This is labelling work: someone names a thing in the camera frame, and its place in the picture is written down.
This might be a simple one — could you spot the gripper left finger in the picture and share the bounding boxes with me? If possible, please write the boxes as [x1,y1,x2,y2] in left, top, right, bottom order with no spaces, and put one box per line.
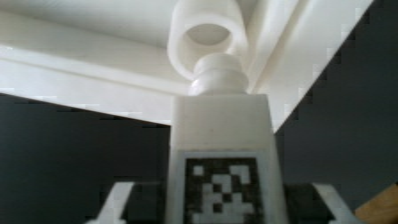
[83,182,135,224]

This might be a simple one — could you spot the white table leg with tag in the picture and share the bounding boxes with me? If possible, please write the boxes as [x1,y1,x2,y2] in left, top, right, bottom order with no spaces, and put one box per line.
[165,53,288,224]

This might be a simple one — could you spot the white square tabletop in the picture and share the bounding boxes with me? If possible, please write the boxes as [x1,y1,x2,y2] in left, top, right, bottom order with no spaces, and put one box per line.
[0,0,375,123]

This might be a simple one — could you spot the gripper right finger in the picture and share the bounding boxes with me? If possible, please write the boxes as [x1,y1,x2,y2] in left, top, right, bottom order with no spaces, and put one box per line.
[313,183,364,224]

